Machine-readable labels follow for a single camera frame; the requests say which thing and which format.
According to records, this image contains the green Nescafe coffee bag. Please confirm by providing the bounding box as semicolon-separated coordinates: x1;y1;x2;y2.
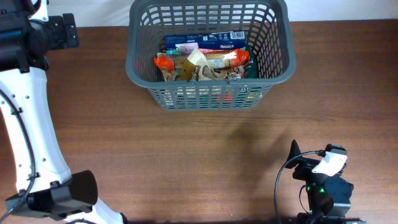
217;46;259;103

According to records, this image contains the orange spaghetti packet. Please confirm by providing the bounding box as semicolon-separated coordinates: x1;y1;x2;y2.
154;49;250;71

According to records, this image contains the blue pasta box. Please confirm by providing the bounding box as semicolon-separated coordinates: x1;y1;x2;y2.
165;30;246;50

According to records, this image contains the grey plastic shopping basket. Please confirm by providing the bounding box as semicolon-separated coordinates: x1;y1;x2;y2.
126;0;297;110

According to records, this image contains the beige Pantree snack bag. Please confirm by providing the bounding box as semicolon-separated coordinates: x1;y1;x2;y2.
159;70;180;106

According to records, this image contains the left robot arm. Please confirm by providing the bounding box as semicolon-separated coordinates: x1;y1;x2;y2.
1;0;127;223

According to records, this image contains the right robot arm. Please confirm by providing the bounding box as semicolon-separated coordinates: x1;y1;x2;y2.
286;140;354;223

